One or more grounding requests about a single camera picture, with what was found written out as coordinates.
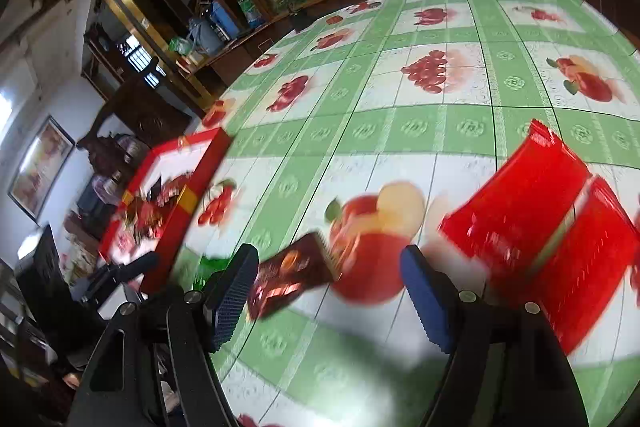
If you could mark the green bag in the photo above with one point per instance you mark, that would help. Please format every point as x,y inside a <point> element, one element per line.
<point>180,46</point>

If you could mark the clear plastic bottle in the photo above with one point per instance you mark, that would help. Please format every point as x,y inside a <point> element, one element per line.
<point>251,11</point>

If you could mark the small black holder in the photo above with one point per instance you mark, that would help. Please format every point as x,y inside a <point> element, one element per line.
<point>301,21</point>

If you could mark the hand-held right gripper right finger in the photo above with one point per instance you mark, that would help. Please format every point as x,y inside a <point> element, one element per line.
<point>430,302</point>

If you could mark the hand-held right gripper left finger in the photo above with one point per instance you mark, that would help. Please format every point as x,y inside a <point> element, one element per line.
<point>232,302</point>

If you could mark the pile of mixed snack packets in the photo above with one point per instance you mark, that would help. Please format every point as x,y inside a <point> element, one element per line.
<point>155,207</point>

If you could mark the grey kettle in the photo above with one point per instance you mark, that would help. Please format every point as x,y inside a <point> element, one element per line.
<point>202,36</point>

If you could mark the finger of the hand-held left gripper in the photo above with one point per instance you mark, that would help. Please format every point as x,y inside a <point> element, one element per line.
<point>102,286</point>
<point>137,263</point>

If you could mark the blue thermos jug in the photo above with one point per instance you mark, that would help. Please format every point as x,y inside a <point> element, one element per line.
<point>225,19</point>

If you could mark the framed wall picture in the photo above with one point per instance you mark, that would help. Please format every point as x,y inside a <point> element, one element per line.
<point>40,169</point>

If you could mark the dark red snack packet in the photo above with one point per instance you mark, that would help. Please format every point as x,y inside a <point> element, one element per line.
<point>290,277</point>

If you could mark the red cardboard box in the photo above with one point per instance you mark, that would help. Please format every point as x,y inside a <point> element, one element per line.
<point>197,187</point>

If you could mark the large red snack packet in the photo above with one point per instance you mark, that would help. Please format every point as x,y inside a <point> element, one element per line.
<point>585,267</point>
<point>520,202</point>

